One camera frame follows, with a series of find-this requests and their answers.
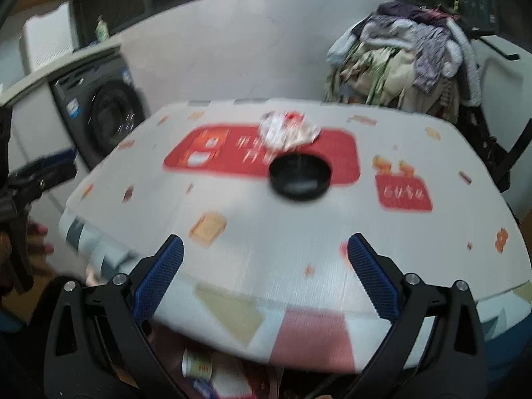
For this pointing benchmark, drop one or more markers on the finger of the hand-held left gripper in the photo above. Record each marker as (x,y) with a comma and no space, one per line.
(45,170)

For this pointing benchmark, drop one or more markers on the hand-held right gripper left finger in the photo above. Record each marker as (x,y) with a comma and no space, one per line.
(160,274)

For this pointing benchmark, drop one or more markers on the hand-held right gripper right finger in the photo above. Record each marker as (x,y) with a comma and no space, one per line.
(372,274)

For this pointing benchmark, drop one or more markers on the person's left hand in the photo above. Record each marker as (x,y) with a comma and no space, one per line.
(39,232)

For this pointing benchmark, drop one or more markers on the dark washing machine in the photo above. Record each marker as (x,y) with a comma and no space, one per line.
(112,120)

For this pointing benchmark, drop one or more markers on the small can under table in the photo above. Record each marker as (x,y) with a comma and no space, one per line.
(197,365)

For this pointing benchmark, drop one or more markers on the black bowl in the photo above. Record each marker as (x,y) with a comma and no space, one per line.
(299,178)

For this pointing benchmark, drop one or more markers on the white ribbed box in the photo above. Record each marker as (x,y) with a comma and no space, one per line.
(45,41)

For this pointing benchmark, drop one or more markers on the green soap bottle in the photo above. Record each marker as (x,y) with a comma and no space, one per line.
(102,31)

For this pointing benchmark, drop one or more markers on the crumpled white wrapper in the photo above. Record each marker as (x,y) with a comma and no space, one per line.
(286,133)

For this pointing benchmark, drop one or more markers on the pile of clothes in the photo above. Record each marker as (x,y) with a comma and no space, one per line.
(395,62)

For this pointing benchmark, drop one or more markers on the white plastic table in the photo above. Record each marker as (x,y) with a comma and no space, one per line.
(507,83)

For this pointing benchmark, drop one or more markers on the dark teal mesh basket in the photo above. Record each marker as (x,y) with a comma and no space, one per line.
(482,4)

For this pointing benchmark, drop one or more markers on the black folding frame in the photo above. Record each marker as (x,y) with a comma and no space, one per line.
(494,153)

